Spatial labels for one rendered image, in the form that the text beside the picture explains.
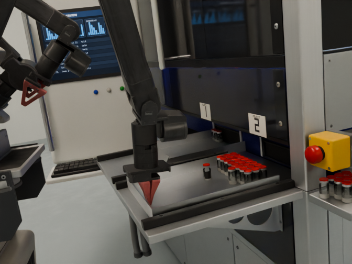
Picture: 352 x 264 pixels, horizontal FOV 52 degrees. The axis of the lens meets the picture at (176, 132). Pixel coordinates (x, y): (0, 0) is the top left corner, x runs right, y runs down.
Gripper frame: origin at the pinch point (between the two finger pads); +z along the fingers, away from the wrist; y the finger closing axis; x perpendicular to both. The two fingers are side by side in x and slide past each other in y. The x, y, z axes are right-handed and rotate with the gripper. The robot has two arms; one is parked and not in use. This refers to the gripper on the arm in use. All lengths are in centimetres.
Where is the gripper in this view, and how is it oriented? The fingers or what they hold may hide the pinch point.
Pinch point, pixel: (149, 202)
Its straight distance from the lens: 89.1
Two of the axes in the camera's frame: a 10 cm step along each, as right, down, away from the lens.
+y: 9.4, -1.1, 3.2
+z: 0.5, 9.8, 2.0
